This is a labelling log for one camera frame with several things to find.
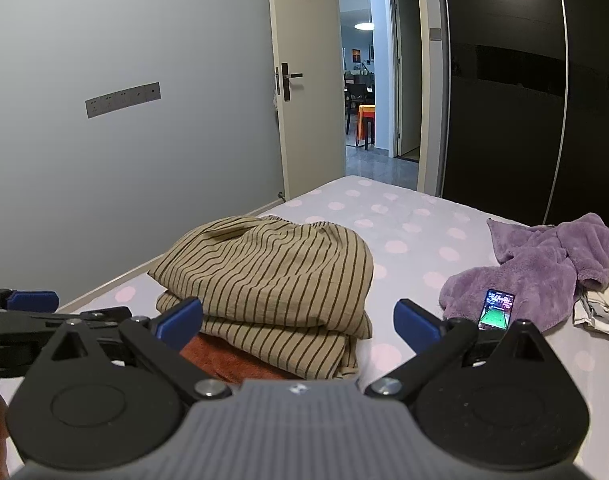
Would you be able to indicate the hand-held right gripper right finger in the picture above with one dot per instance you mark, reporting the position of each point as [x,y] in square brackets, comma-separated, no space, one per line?
[414,321]

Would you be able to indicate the dark wardrobe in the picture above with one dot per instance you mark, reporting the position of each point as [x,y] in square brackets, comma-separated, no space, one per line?
[509,110]

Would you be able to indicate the grey wall switch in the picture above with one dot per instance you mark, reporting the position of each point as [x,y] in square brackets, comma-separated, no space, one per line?
[435,34]

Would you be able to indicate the small hallway picture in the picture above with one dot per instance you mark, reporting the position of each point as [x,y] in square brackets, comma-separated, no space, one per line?
[356,55]

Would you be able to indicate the grey wall socket strip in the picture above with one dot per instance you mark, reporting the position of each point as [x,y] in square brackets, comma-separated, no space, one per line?
[124,100]

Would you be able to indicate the round ceiling lamp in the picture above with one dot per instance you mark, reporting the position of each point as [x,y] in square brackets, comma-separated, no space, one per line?
[364,26]

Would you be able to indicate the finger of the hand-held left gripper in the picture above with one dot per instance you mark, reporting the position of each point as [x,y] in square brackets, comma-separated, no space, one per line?
[24,321]
[32,301]

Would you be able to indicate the white door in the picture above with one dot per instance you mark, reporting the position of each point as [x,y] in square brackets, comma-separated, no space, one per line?
[314,150]

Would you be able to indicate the white door frame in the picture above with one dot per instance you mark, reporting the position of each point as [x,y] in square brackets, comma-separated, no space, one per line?
[429,110]

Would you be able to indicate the smartphone with lit screen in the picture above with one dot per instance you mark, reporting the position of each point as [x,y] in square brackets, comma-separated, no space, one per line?
[497,307]

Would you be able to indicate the dark dining chair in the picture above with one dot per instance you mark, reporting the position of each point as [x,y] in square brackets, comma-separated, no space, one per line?
[357,95]

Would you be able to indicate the polka dot bed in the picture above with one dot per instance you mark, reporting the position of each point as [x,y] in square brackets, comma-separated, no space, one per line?
[409,220]

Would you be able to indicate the hallway door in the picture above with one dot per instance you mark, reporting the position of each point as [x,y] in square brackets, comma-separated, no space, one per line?
[409,85]

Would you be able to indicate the stack of pale folded clothes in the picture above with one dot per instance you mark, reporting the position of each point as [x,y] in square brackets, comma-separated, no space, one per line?
[604,305]

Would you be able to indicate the purple fleece garment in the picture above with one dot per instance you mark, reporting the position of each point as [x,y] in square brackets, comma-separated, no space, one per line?
[544,270]

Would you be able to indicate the orange stool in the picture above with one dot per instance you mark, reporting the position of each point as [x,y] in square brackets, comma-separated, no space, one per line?
[368,112]

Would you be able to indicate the olive striped garment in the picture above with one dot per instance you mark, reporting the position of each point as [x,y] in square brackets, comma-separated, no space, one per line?
[264,270]

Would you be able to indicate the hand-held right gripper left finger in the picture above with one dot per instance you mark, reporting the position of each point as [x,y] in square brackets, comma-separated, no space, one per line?
[179,317]

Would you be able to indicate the rust brown cloth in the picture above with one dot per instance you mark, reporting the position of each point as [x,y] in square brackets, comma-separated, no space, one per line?
[219,360]

